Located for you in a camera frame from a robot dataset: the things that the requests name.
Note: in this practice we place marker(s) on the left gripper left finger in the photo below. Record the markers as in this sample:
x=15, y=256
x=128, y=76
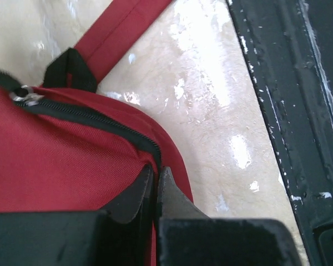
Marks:
x=117, y=234

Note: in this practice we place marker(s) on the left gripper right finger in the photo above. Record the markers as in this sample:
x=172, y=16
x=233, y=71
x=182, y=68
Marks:
x=186, y=236

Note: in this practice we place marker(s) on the red backpack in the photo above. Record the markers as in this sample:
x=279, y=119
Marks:
x=63, y=147

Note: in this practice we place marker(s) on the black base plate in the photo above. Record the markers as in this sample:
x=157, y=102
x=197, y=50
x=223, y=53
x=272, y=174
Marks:
x=288, y=48

